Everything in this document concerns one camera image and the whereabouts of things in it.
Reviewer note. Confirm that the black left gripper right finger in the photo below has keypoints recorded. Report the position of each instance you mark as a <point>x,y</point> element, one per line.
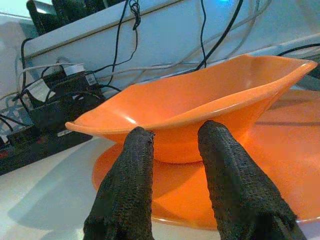
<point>237,187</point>

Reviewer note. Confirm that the orange plate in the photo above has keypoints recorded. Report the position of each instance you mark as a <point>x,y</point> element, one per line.
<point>287,162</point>

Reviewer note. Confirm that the black power strip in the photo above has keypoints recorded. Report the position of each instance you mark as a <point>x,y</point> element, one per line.
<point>37,150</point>

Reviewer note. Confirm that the orange bowl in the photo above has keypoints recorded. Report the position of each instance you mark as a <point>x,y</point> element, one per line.
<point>200,92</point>

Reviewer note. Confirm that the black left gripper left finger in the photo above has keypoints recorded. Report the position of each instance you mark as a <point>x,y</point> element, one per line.
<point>125,187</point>

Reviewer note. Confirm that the black charger box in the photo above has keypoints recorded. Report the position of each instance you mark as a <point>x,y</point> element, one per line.
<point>72,82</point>

